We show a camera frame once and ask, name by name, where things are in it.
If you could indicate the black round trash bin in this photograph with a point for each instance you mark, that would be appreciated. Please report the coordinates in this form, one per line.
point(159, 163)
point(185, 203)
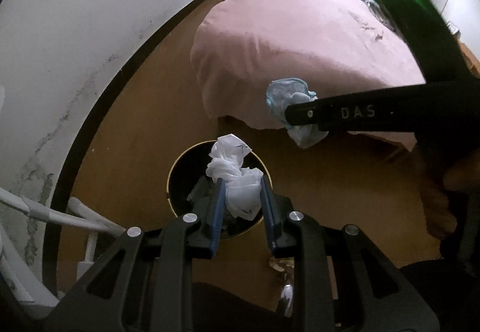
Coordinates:
point(187, 182)

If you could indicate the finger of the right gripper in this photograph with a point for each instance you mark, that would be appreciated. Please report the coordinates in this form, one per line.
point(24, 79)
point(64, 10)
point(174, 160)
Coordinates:
point(356, 110)

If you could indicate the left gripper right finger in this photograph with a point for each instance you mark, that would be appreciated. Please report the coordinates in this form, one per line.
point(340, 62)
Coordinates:
point(342, 280)

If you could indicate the white tissue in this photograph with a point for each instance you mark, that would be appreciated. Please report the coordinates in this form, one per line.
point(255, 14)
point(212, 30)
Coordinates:
point(243, 184)

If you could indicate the blue mask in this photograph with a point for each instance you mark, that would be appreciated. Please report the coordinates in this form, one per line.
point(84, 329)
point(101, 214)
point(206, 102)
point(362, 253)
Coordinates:
point(288, 103)

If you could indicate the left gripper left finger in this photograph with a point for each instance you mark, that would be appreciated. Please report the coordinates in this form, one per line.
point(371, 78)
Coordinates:
point(143, 282)

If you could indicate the pink bed cover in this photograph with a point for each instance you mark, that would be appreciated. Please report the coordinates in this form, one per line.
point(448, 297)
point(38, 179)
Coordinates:
point(251, 57)

